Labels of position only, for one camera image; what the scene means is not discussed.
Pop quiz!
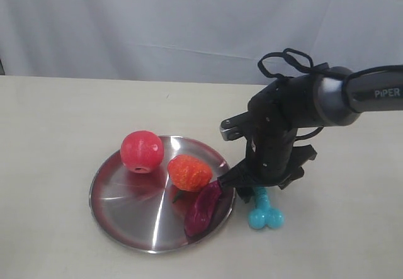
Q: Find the black grey Piper arm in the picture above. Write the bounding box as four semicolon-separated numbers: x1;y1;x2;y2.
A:
218;64;402;202

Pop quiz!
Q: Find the black cable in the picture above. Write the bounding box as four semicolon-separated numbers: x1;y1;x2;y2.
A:
257;48;334;81

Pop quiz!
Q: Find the orange toy strawberry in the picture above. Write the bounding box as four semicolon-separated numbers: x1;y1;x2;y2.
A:
167;154;213;192

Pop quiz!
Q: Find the teal toy bone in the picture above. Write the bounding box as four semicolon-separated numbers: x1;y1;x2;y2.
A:
248;186;285;230

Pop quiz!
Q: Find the round stainless steel plate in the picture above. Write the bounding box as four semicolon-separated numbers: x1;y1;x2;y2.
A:
89;135;236;254

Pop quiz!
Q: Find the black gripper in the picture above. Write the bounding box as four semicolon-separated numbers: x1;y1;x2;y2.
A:
218;128;316;203

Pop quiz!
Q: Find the red apple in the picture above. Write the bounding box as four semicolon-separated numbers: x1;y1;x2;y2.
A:
120;130;164;174

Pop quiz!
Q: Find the white backdrop curtain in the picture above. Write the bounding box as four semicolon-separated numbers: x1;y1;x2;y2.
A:
1;0;402;84

